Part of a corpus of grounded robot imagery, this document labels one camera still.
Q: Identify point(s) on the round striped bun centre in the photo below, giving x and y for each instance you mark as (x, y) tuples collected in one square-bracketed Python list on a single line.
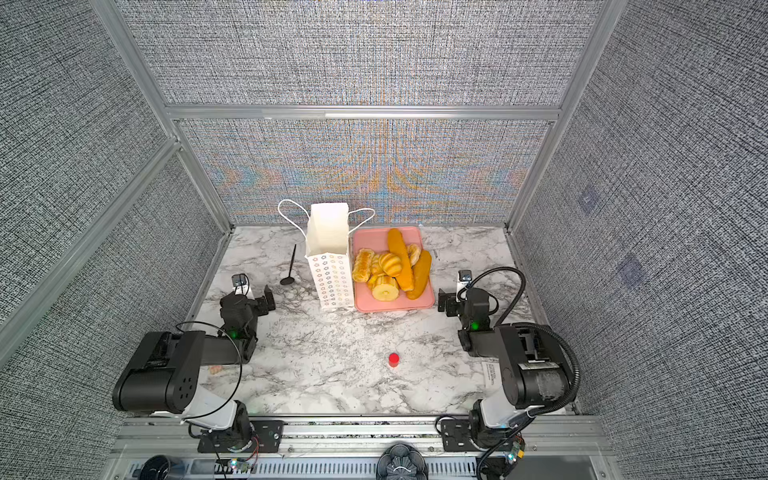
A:
[(391, 264)]

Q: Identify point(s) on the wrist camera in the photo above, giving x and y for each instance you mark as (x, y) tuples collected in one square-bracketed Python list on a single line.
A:
[(240, 284), (464, 278)]

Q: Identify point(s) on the long yellow baguette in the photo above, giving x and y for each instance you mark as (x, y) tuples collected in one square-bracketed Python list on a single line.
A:
[(397, 247)]

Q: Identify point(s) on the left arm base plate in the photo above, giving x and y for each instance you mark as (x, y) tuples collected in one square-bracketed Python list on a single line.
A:
[(254, 436)]

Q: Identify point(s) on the pink plastic tray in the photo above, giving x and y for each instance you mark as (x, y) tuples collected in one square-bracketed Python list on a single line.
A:
[(376, 240)]

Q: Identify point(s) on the black round fan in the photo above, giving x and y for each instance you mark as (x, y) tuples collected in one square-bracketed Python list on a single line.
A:
[(401, 462)]

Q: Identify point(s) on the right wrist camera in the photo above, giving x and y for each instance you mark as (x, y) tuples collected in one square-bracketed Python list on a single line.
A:
[(464, 278)]

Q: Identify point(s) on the aluminium front rail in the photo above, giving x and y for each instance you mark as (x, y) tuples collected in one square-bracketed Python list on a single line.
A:
[(358, 436)]

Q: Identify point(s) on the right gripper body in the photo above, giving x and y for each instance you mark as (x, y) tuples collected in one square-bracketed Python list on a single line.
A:
[(447, 303)]

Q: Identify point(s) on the white printed paper bag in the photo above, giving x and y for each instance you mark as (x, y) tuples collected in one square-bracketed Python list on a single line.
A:
[(327, 237)]

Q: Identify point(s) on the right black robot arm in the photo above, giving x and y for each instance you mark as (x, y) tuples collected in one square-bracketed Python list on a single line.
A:
[(538, 371)]

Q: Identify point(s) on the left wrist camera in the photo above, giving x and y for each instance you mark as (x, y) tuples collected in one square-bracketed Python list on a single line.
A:
[(240, 284)]

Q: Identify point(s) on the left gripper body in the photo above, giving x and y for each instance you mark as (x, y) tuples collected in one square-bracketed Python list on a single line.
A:
[(262, 301)]

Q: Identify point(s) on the black spoon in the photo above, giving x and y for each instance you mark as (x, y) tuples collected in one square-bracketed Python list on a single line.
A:
[(289, 279)]

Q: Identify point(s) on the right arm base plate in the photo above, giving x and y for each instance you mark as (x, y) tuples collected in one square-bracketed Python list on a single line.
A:
[(456, 435)]

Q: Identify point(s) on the striped croissant bread left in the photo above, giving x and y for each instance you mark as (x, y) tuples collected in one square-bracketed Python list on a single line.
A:
[(362, 266)]

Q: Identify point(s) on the small bun behind baguette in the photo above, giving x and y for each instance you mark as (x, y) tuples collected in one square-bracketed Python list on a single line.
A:
[(414, 252)]

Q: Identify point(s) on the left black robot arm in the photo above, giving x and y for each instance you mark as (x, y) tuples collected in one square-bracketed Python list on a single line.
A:
[(162, 376)]

